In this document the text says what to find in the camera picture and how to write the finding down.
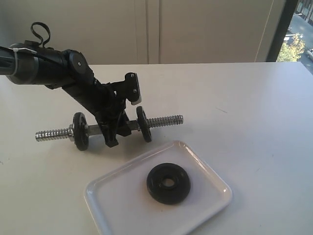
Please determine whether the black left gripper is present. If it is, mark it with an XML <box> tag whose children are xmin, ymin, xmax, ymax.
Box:
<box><xmin>95</xmin><ymin>81</ymin><xmax>132</xmax><ymax>147</ymax></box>

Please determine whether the black weight plate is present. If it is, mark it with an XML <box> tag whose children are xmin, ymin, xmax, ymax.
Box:
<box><xmin>73</xmin><ymin>112</ymin><xmax>89</xmax><ymax>151</ymax></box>
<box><xmin>136</xmin><ymin>106</ymin><xmax>152</xmax><ymax>142</ymax></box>
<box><xmin>146</xmin><ymin>163</ymin><xmax>191</xmax><ymax>205</ymax></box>

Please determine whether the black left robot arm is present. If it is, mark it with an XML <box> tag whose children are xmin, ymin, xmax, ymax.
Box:
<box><xmin>0</xmin><ymin>42</ymin><xmax>140</xmax><ymax>147</ymax></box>

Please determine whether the chrome spin-lock collar nut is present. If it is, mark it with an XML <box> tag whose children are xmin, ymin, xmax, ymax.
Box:
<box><xmin>67</xmin><ymin>124</ymin><xmax>74</xmax><ymax>142</ymax></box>

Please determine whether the white rectangular tray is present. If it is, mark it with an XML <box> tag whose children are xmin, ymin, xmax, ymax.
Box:
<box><xmin>84</xmin><ymin>141</ymin><xmax>232</xmax><ymax>235</ymax></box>

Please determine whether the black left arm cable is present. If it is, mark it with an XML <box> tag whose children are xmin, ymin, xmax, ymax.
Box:
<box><xmin>30</xmin><ymin>22</ymin><xmax>51</xmax><ymax>49</ymax></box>

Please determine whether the black window frame post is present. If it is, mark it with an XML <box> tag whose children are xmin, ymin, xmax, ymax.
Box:
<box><xmin>266</xmin><ymin>0</ymin><xmax>298</xmax><ymax>62</ymax></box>

